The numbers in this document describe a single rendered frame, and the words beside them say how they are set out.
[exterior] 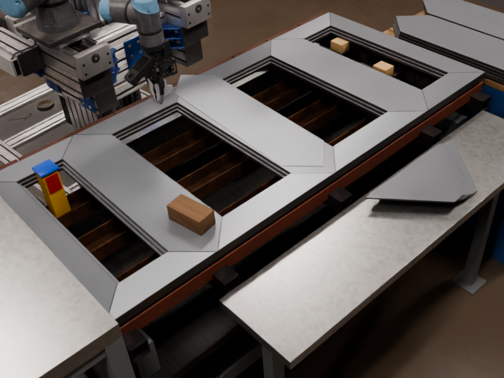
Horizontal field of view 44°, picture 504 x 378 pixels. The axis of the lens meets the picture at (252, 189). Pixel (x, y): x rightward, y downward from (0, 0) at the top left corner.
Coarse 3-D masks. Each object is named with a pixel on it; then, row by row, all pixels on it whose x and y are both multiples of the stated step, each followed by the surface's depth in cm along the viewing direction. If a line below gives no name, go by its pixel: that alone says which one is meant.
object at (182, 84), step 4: (188, 76) 226; (192, 76) 226; (196, 76) 226; (200, 76) 226; (204, 76) 226; (208, 76) 225; (180, 80) 225; (184, 80) 224; (188, 80) 224; (192, 80) 224; (196, 80) 224; (200, 80) 224; (180, 84) 223; (184, 84) 222; (188, 84) 222; (192, 84) 222; (176, 88) 220; (180, 88) 220
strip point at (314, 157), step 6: (318, 144) 191; (312, 150) 188; (318, 150) 188; (300, 156) 187; (306, 156) 186; (312, 156) 186; (318, 156) 186; (288, 162) 185; (294, 162) 185; (300, 162) 184; (306, 162) 184; (312, 162) 184; (318, 162) 184
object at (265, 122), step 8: (272, 112) 205; (256, 120) 202; (264, 120) 202; (272, 120) 202; (280, 120) 202; (240, 128) 199; (248, 128) 199; (256, 128) 199; (264, 128) 199; (240, 136) 196; (248, 136) 196
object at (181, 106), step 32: (320, 32) 249; (256, 64) 232; (288, 64) 230; (416, 64) 227; (352, 96) 212; (128, 128) 205; (224, 128) 200; (256, 160) 189; (352, 160) 184; (96, 192) 181; (128, 224) 171
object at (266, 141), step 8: (288, 120) 201; (272, 128) 198; (280, 128) 198; (288, 128) 198; (296, 128) 198; (256, 136) 195; (264, 136) 195; (272, 136) 195; (280, 136) 195; (288, 136) 195; (256, 144) 192; (264, 144) 192; (272, 144) 192; (264, 152) 189
